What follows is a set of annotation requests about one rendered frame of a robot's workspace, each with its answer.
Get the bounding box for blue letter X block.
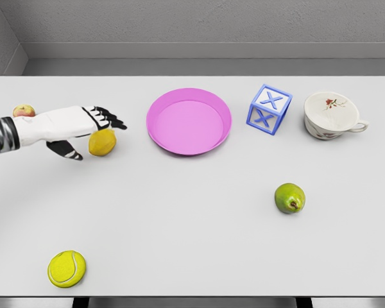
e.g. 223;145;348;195
246;83;293;137

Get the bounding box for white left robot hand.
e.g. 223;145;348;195
46;106;128;161

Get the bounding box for green pear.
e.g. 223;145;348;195
274;182;307;215

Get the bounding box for pink round plate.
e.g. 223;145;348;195
146;87;233;157

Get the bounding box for white floral teacup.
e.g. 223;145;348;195
304;90;370;141

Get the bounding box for yellow lemon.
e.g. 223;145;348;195
88;128;117;158

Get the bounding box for red yellow apple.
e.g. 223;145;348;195
12;104;37;118

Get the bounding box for yellow tennis ball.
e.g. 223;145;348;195
47;250;87;288

